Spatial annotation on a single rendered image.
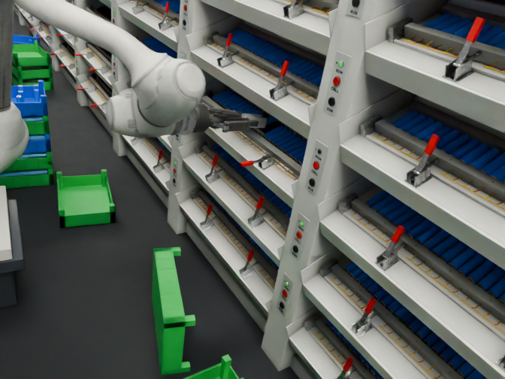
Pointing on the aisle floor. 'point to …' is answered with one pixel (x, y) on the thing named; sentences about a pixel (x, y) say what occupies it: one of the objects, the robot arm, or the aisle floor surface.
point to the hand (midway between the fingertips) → (253, 120)
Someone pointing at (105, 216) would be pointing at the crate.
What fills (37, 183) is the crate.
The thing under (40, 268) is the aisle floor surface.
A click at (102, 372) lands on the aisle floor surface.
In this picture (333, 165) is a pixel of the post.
